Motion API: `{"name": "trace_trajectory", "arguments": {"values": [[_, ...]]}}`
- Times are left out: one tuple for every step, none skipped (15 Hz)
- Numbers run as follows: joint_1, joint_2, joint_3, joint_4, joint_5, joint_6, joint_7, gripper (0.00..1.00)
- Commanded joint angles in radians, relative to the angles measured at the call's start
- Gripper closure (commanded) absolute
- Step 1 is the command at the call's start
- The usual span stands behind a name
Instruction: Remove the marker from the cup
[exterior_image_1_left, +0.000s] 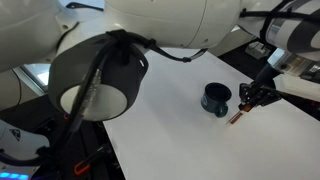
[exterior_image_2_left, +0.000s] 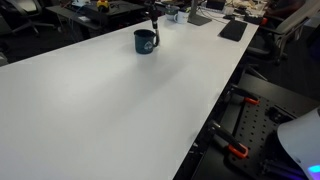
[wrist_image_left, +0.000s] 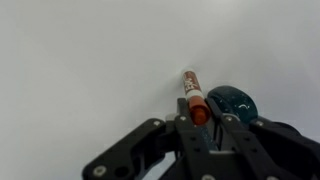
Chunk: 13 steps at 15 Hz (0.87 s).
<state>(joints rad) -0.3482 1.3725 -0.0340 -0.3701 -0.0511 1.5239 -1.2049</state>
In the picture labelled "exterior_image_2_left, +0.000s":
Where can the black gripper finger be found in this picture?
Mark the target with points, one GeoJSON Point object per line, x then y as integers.
{"type": "Point", "coordinates": [155, 11]}
{"type": "Point", "coordinates": [148, 8]}

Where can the orange capped white marker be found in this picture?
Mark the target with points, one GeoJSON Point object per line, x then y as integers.
{"type": "Point", "coordinates": [154, 24]}

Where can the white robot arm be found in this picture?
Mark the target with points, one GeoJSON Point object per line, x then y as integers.
{"type": "Point", "coordinates": [300, 143]}

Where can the gray green mug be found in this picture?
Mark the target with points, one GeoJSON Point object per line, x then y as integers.
{"type": "Point", "coordinates": [170, 13]}

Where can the white ceramic mug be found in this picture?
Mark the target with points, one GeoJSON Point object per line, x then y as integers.
{"type": "Point", "coordinates": [181, 17]}

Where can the black background desk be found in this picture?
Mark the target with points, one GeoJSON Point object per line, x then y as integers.
{"type": "Point", "coordinates": [116, 15]}

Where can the dark blue mug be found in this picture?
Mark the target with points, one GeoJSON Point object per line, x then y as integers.
{"type": "Point", "coordinates": [145, 45]}

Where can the gray monitor stand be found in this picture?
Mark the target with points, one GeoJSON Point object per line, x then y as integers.
{"type": "Point", "coordinates": [198, 20]}

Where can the yellow red emergency button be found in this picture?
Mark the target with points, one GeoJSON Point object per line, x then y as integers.
{"type": "Point", "coordinates": [102, 4]}

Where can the black box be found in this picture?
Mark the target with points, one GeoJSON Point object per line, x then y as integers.
{"type": "Point", "coordinates": [215, 4]}

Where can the black computer mouse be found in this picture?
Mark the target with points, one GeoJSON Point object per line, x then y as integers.
{"type": "Point", "coordinates": [229, 17]}

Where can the black keyboard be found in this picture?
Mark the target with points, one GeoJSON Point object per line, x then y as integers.
{"type": "Point", "coordinates": [233, 30]}

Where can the black case orange tab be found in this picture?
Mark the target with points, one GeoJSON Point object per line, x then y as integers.
{"type": "Point", "coordinates": [255, 19]}

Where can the black mesh office chair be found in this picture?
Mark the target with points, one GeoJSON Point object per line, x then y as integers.
{"type": "Point", "coordinates": [20, 8]}

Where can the black gray office chair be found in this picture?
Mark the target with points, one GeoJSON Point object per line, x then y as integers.
{"type": "Point", "coordinates": [293, 20]}

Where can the black perforated mounting board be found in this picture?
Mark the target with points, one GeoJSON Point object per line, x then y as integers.
{"type": "Point", "coordinates": [260, 130]}

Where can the black board bracket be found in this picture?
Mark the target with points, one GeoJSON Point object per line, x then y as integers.
{"type": "Point", "coordinates": [278, 115]}

